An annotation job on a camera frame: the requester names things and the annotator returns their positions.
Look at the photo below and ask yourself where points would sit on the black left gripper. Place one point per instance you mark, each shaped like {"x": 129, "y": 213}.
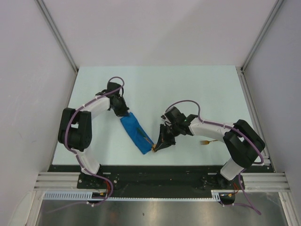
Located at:
{"x": 122, "y": 111}

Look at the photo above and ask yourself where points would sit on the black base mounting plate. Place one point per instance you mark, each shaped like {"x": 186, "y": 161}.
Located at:
{"x": 168, "y": 181}

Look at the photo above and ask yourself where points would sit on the aluminium corner post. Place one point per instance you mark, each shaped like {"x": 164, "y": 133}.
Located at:
{"x": 56, "y": 33}
{"x": 263, "y": 31}

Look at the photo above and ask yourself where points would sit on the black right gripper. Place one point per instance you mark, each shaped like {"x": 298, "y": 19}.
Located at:
{"x": 164, "y": 141}

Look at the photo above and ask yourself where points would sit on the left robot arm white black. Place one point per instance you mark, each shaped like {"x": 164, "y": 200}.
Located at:
{"x": 75, "y": 131}

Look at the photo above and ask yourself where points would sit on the gold fork green handle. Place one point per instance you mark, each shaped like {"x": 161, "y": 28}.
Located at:
{"x": 207, "y": 142}

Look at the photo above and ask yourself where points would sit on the blue cloth napkin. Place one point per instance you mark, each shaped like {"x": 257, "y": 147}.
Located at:
{"x": 130, "y": 124}

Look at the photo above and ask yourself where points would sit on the gold spoon green handle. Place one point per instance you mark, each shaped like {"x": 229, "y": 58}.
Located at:
{"x": 145, "y": 136}

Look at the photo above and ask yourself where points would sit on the white slotted cable duct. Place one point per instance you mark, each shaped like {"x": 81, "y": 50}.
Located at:
{"x": 94, "y": 196}

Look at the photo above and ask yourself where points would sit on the left aluminium corner post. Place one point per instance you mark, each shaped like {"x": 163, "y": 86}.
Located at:
{"x": 56, "y": 33}

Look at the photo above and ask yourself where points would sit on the right aluminium corner post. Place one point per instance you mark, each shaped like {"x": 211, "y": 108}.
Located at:
{"x": 263, "y": 31}

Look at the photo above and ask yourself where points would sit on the aluminium front frame rail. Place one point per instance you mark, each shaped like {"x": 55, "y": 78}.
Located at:
{"x": 254, "y": 182}

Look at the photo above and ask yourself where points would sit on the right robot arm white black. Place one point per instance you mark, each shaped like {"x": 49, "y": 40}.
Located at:
{"x": 243, "y": 143}

